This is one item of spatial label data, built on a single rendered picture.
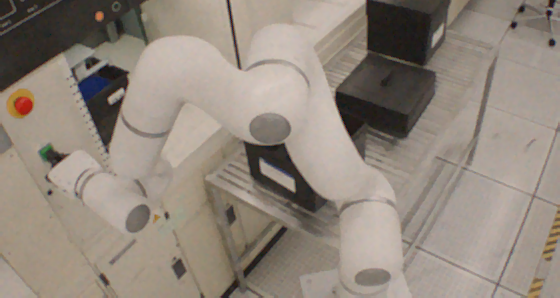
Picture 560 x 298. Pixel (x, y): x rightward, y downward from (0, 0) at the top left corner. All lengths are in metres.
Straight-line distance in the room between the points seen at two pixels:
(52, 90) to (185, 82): 0.53
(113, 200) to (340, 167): 0.43
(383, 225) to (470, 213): 1.62
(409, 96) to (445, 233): 0.90
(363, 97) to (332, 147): 0.94
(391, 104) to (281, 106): 1.07
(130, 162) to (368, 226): 0.43
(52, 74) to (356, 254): 0.75
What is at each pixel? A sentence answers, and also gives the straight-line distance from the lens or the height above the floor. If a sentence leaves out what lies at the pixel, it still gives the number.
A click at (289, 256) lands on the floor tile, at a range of 2.25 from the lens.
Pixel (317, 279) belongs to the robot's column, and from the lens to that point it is 1.30.
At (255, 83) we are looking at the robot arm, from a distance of 0.59.
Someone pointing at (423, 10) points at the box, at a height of 1.01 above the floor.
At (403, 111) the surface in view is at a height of 0.86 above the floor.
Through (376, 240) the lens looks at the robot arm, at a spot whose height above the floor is 1.18.
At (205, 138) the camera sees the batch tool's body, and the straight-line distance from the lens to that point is 1.56.
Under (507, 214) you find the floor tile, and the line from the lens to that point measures 2.53.
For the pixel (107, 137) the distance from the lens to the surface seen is 1.54.
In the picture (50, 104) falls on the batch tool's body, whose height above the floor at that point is 1.30.
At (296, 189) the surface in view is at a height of 0.83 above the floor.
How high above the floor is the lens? 1.88
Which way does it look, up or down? 43 degrees down
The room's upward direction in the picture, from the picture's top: 7 degrees counter-clockwise
